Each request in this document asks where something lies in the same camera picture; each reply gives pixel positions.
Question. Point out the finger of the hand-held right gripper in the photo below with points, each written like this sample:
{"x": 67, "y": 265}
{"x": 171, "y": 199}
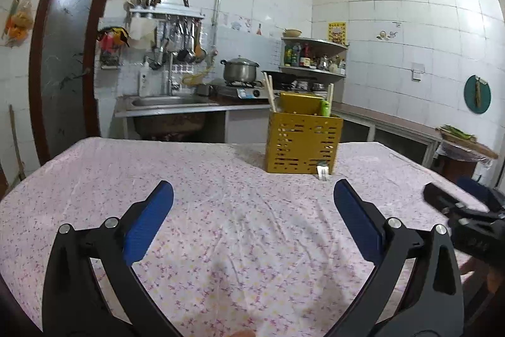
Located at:
{"x": 473, "y": 186}
{"x": 446, "y": 200}

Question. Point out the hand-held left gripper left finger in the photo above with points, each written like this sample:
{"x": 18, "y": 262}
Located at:
{"x": 148, "y": 220}

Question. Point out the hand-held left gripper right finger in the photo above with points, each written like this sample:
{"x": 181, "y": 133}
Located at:
{"x": 357, "y": 220}

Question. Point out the yellow slotted utensil holder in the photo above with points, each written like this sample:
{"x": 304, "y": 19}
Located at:
{"x": 302, "y": 141}

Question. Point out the person's right hand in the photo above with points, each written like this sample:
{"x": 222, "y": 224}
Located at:
{"x": 495, "y": 279}

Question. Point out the dark bin with plastic bag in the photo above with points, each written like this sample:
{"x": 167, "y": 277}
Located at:
{"x": 457, "y": 163}

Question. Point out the wooden cutting board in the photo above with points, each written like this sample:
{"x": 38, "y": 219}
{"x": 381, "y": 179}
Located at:
{"x": 473, "y": 147}

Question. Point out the green vegetables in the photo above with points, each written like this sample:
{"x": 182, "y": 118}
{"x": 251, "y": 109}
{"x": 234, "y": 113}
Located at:
{"x": 457, "y": 131}

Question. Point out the floral tablecloth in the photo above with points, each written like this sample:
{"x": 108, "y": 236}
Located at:
{"x": 236, "y": 210}

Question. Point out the round green hanging board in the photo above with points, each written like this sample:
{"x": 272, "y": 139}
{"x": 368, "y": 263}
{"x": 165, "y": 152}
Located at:
{"x": 471, "y": 96}

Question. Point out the counter with cabinets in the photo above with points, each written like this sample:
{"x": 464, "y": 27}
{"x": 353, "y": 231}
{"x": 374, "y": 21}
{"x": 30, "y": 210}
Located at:
{"x": 386, "y": 127}

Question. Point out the stainless steel sink unit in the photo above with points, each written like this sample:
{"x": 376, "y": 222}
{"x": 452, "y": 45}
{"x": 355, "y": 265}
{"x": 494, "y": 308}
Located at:
{"x": 169, "y": 106}

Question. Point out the white soap bottle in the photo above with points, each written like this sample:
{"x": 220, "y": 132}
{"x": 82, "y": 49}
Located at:
{"x": 144, "y": 80}

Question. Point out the stack of bowls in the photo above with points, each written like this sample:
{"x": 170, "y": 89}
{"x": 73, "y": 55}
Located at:
{"x": 311, "y": 85}

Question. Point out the yellow mesh scrubber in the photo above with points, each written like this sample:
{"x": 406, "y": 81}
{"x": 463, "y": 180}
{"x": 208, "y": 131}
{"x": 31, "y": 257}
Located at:
{"x": 195, "y": 78}

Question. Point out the metal faucet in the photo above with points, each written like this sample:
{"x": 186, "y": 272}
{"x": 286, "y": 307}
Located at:
{"x": 172, "y": 72}

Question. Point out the wooden stick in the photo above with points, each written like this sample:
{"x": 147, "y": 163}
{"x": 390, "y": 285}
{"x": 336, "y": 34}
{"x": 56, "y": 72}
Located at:
{"x": 16, "y": 143}

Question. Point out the gas stove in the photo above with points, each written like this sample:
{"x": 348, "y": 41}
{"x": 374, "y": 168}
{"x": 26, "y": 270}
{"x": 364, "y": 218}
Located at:
{"x": 240, "y": 90}

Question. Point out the black wok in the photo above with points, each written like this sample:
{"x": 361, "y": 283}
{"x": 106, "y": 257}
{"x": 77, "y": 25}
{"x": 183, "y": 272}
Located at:
{"x": 288, "y": 75}

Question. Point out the small metal kettle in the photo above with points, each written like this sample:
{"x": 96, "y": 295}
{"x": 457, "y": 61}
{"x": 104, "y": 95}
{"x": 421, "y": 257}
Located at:
{"x": 324, "y": 63}

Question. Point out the dark sauce bottle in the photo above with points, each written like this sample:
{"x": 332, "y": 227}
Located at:
{"x": 306, "y": 56}

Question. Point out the wooden door with frosted glass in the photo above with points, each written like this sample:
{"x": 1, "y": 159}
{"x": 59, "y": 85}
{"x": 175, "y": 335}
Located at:
{"x": 67, "y": 64}

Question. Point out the steel pot with lid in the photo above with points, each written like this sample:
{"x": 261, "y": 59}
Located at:
{"x": 239, "y": 70}

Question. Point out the wooden spoon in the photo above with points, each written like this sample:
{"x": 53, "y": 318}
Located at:
{"x": 200, "y": 52}

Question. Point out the green bottle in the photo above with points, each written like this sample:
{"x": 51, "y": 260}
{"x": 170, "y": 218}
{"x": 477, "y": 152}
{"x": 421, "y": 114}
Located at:
{"x": 289, "y": 56}

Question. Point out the white hanging cloth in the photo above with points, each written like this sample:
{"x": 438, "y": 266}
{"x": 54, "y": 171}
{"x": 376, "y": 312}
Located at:
{"x": 142, "y": 33}

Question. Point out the beige bowl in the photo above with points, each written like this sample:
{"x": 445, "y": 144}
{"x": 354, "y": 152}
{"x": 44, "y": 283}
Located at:
{"x": 292, "y": 33}

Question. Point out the corner wall shelf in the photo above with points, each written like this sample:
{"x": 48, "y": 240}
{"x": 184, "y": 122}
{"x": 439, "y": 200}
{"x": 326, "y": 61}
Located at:
{"x": 315, "y": 70}

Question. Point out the white wall hooks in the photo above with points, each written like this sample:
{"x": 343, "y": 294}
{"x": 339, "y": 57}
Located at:
{"x": 388, "y": 33}

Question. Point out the yellow wall picture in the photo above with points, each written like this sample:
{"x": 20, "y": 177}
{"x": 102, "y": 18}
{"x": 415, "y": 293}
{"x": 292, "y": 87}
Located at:
{"x": 337, "y": 33}

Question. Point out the metal wall shelf rack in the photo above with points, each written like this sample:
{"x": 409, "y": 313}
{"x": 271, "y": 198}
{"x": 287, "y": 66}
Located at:
{"x": 165, "y": 11}

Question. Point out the orange plastic bags on wall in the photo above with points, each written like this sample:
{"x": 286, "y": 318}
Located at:
{"x": 19, "y": 23}

